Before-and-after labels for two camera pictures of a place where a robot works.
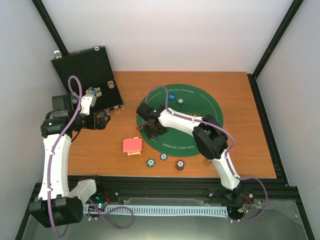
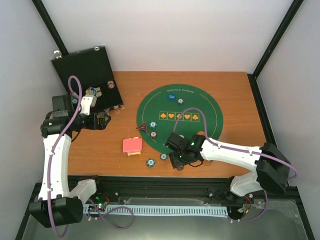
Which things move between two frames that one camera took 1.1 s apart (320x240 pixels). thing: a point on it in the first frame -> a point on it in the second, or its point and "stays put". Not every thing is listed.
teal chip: (164, 156) stays put
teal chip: (180, 101) stays put
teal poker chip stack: (150, 162) stays put
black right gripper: (149, 134) -> (175, 161)
